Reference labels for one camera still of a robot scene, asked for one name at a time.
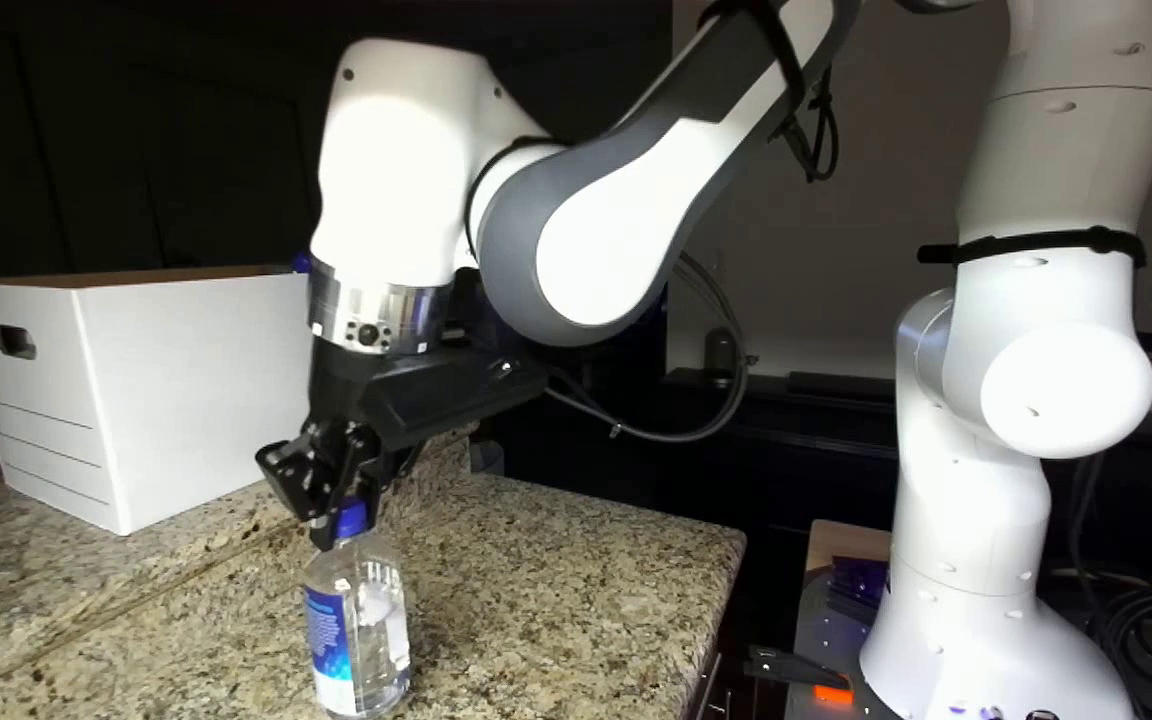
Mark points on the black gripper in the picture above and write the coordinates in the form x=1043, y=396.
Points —
x=334, y=447

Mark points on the clear blue-capped water bottle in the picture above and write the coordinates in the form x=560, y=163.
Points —
x=362, y=625

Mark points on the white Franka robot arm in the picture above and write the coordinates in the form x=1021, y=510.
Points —
x=579, y=242

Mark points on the white rectangular storage box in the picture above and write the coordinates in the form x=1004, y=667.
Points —
x=139, y=402

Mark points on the small dark speaker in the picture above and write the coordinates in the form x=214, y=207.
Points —
x=723, y=349

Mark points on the dark low cabinet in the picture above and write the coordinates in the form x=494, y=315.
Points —
x=819, y=453

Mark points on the orange button on base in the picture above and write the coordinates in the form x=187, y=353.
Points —
x=833, y=696

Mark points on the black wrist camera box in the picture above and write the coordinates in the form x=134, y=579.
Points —
x=456, y=390

